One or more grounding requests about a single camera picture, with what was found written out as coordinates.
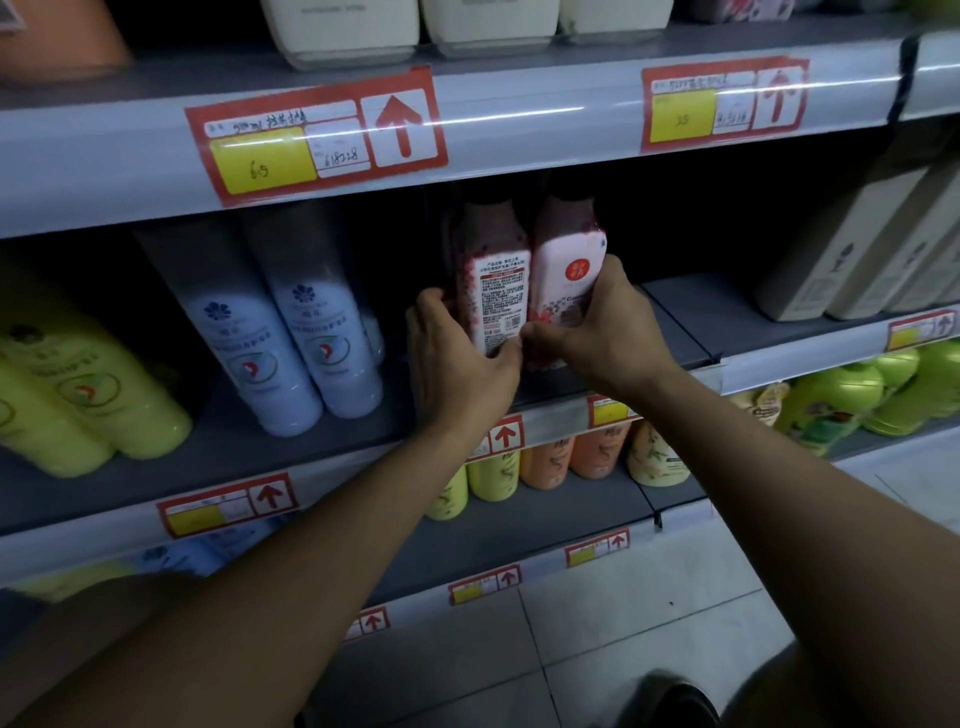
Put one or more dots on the person's right hand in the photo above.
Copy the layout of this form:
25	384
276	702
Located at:
611	345

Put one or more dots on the person's left hand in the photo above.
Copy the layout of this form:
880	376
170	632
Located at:
450	375

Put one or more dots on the person's left thumb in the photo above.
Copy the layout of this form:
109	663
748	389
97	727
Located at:
504	364

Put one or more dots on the person's right thumb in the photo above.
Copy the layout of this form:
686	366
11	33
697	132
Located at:
546	339

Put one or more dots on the pink bottle with text label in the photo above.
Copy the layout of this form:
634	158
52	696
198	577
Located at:
495	292

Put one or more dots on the pink bottle with round logo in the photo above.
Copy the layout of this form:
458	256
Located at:
570	270

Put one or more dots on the person's right forearm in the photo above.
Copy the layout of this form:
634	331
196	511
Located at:
810	540

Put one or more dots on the person's left forearm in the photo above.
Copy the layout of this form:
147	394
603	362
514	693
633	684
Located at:
285	585

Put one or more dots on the small red price tag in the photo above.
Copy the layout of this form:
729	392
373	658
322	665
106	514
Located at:
369	624
598	548
225	506
501	439
921	330
607	411
484	585

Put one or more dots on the small orange bottle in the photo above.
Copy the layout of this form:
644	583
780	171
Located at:
546	463
600	450

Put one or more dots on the small yellow bottle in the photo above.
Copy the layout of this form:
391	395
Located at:
495	476
450	499

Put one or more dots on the small cream bottle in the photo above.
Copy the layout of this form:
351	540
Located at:
656	457

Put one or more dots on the pale blue bottle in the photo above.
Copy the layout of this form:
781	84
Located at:
247	345
330	330

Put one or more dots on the grey metal shelf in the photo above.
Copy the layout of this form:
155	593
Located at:
525	127
525	540
225	457
750	330

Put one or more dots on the small beige bottle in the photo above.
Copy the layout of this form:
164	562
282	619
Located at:
761	405

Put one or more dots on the green bottle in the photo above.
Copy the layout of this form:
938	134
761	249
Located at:
896	366
919	390
829	409

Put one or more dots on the large red price tag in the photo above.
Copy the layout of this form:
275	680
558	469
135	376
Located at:
315	135
724	105

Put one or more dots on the beige carton box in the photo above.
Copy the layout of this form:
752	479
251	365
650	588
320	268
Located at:
934	289
832	255
892	270

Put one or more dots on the white plastic container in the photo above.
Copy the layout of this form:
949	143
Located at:
341	30
491	22

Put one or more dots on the person's dark shoe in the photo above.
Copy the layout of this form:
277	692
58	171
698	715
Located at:
675	705

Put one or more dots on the pink package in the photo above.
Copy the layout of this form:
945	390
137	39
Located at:
739	7

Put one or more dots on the orange container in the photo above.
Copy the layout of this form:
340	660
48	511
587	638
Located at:
60	37

